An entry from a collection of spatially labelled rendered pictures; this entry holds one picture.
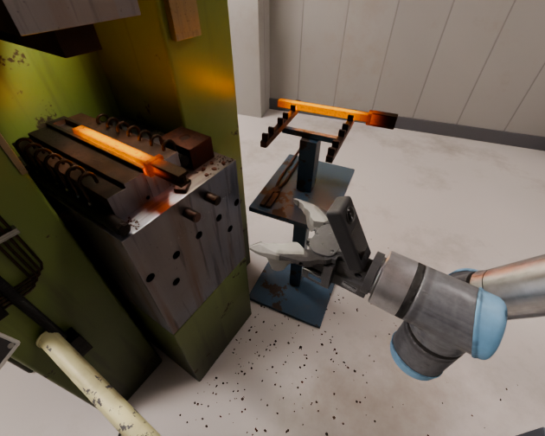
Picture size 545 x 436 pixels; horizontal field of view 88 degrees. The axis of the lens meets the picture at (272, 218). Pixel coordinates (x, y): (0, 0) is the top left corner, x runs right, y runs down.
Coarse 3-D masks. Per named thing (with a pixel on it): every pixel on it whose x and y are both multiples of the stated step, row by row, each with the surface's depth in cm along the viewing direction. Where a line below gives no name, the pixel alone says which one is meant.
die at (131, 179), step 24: (72, 120) 81; (24, 144) 75; (48, 144) 73; (72, 144) 73; (96, 144) 71; (144, 144) 73; (96, 168) 65; (120, 168) 65; (96, 192) 60; (120, 192) 61; (144, 192) 66; (120, 216) 63
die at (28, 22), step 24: (0, 0) 36; (24, 0) 38; (48, 0) 40; (72, 0) 42; (96, 0) 44; (120, 0) 47; (0, 24) 40; (24, 24) 39; (48, 24) 41; (72, 24) 43
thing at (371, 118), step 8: (280, 104) 105; (288, 104) 104; (296, 104) 103; (304, 104) 102; (312, 104) 102; (320, 112) 101; (328, 112) 100; (336, 112) 99; (344, 112) 98; (352, 112) 97; (360, 112) 97; (368, 112) 97; (376, 112) 95; (384, 112) 95; (360, 120) 97; (368, 120) 96; (376, 120) 96; (384, 120) 95; (392, 120) 94; (392, 128) 95
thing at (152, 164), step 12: (84, 132) 74; (96, 132) 74; (108, 144) 69; (120, 144) 69; (132, 156) 66; (144, 156) 66; (156, 156) 65; (144, 168) 63; (156, 168) 62; (168, 168) 61; (180, 168) 61; (168, 180) 63; (180, 180) 62
